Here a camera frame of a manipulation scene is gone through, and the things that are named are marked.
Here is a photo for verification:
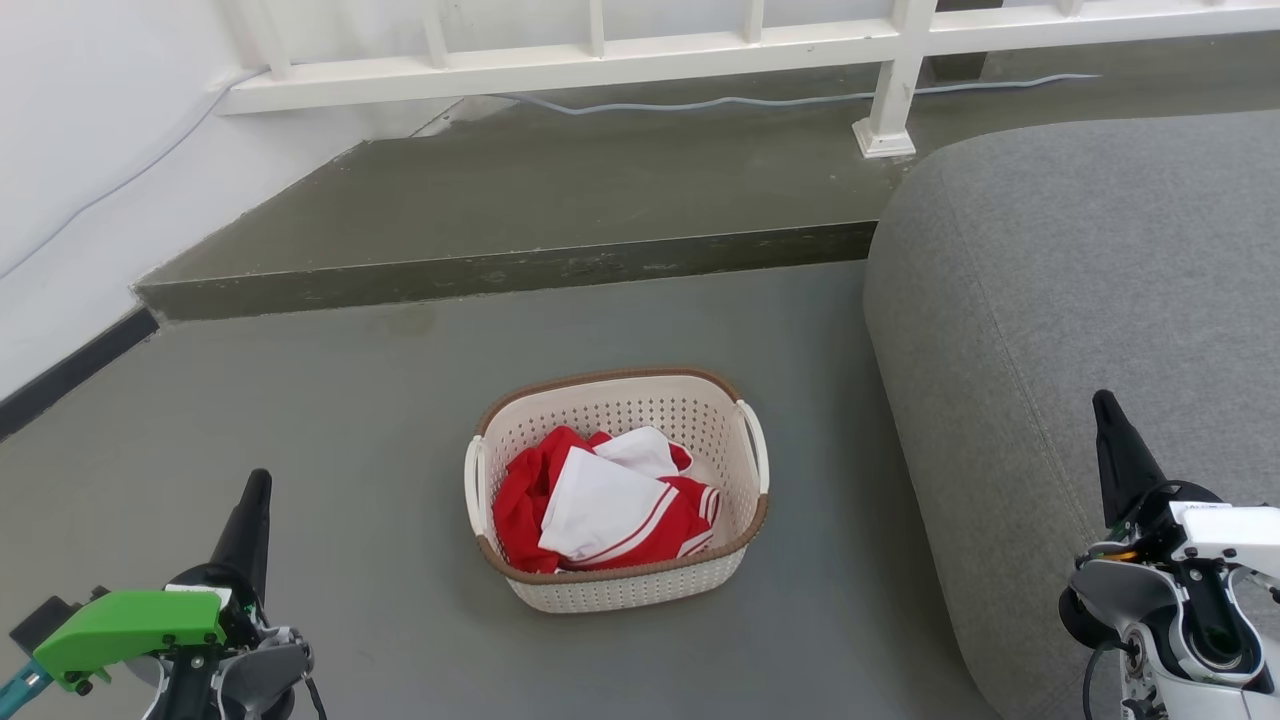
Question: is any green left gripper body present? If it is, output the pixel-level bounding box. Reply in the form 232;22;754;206
33;563;265;694

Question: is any black cable with teal plug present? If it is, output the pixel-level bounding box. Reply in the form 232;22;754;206
0;660;53;709

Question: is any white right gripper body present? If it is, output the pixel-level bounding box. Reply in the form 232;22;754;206
1104;481;1280;578

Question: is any white wooden railing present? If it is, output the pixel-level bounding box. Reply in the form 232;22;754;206
215;0;1280;159

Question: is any cream perforated plastic laundry basket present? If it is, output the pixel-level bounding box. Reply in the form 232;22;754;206
464;366;771;613

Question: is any light grey cable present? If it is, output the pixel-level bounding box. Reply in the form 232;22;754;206
488;72;1101;117
0;68;267;282

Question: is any white garment with red stripes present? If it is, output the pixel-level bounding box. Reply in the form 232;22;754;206
539;427;693;563

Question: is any black baseboard strip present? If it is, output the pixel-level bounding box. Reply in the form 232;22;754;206
0;307;161;442

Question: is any grey fabric sofa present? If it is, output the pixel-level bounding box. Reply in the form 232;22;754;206
863;110;1280;720

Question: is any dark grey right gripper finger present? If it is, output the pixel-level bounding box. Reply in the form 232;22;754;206
1092;390;1167;527

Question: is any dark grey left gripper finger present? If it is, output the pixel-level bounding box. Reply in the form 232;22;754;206
210;468;274;602

